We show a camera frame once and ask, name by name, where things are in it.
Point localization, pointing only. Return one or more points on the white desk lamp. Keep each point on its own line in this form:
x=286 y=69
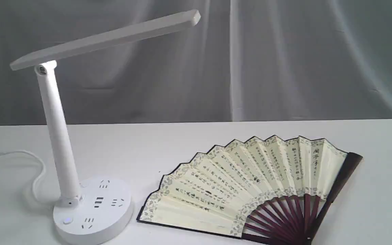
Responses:
x=95 y=210

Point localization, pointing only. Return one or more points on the white backdrop curtain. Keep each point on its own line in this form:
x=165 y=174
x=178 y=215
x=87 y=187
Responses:
x=246 y=60

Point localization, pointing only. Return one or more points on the folding paper fan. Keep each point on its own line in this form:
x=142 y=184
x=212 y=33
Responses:
x=270 y=191

